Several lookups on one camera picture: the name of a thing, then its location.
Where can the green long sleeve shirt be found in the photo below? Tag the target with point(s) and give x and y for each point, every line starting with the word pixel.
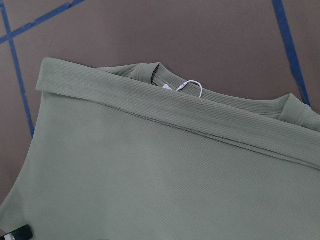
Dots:
pixel 115 156

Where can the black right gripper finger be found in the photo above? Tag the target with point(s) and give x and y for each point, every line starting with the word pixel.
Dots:
pixel 24 232

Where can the white paper price tag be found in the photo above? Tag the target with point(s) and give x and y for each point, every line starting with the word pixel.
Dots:
pixel 182 86

